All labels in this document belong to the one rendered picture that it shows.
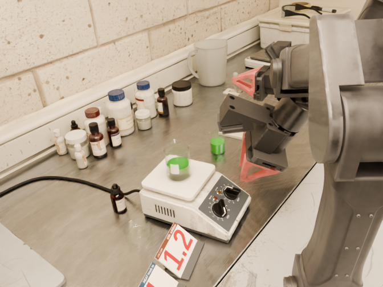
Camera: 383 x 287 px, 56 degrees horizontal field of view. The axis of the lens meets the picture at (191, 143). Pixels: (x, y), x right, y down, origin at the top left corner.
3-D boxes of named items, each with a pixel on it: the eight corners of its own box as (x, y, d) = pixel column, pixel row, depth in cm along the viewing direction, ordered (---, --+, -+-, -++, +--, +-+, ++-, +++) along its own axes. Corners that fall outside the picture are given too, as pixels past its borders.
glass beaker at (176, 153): (195, 182, 72) (192, 148, 68) (169, 188, 71) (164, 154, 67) (188, 165, 77) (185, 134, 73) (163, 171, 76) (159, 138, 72)
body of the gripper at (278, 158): (249, 163, 60) (272, 134, 55) (246, 123, 67) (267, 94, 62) (282, 174, 62) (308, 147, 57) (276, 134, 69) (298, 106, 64)
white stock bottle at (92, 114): (99, 136, 108) (91, 103, 102) (114, 140, 105) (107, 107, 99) (84, 146, 104) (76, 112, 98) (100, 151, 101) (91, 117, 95)
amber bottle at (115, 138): (107, 146, 103) (101, 120, 98) (115, 140, 105) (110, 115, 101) (116, 149, 101) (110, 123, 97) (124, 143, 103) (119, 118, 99)
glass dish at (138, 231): (142, 249, 69) (141, 241, 68) (119, 241, 71) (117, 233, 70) (157, 230, 73) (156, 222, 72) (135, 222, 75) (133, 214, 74)
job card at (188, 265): (204, 243, 69) (203, 228, 67) (188, 281, 62) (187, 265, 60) (175, 236, 71) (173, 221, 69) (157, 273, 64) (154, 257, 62)
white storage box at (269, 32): (348, 38, 176) (353, 7, 169) (315, 59, 154) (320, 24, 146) (290, 31, 195) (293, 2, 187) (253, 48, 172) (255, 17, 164)
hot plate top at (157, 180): (217, 168, 77) (217, 164, 76) (191, 202, 68) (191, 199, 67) (168, 156, 82) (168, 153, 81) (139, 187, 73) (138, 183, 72)
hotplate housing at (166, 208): (251, 204, 78) (252, 174, 74) (228, 246, 68) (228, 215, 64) (164, 180, 87) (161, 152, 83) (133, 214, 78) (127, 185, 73)
